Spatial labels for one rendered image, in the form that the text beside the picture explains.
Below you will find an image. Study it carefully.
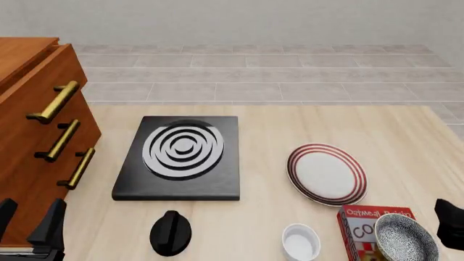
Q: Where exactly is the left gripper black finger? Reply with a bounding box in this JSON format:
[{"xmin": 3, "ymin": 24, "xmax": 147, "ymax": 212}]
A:
[
  {"xmin": 0, "ymin": 198, "xmax": 19, "ymax": 238},
  {"xmin": 26, "ymin": 198, "xmax": 68, "ymax": 247}
]

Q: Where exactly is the flat black stove plate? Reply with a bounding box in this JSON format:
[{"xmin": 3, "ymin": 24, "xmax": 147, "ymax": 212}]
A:
[{"xmin": 111, "ymin": 115, "xmax": 242, "ymax": 202}]

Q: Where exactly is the black patterned bowl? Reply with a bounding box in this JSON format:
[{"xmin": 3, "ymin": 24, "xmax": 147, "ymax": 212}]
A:
[{"xmin": 374, "ymin": 213, "xmax": 441, "ymax": 261}]

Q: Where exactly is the white plate with red rings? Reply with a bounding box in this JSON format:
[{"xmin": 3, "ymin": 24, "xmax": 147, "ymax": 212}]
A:
[{"xmin": 286, "ymin": 143, "xmax": 368, "ymax": 207}]

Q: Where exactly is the round black stove knob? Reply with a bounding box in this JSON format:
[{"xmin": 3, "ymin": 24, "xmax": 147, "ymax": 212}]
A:
[{"xmin": 149, "ymin": 210, "xmax": 194, "ymax": 257}]

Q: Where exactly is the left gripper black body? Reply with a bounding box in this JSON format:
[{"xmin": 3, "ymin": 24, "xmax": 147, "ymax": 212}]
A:
[{"xmin": 0, "ymin": 243, "xmax": 67, "ymax": 261}]

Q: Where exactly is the red cookies box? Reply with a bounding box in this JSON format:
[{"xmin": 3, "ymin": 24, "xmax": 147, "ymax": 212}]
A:
[{"xmin": 336, "ymin": 204, "xmax": 416, "ymax": 261}]

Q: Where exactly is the short brass drawer handle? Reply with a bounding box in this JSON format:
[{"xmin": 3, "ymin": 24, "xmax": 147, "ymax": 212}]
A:
[{"xmin": 57, "ymin": 147, "xmax": 96, "ymax": 191}]

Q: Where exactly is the long brass drawer handle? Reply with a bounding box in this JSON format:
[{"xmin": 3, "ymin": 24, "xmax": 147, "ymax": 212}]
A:
[{"xmin": 25, "ymin": 80, "xmax": 81, "ymax": 125}]

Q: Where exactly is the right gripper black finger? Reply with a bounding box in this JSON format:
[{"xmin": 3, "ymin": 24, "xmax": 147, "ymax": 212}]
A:
[{"xmin": 434, "ymin": 198, "xmax": 464, "ymax": 249}]

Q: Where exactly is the medium brass drawer handle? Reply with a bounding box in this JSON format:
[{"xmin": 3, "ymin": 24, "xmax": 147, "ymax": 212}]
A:
[{"xmin": 34, "ymin": 118, "xmax": 82, "ymax": 163}]

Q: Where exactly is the small white ramekin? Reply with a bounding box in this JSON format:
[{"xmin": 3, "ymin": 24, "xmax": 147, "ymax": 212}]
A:
[{"xmin": 281, "ymin": 223, "xmax": 322, "ymax": 261}]

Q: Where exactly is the wooden cabinet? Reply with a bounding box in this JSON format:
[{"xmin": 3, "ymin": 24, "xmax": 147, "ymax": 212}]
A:
[{"xmin": 0, "ymin": 37, "xmax": 103, "ymax": 253}]

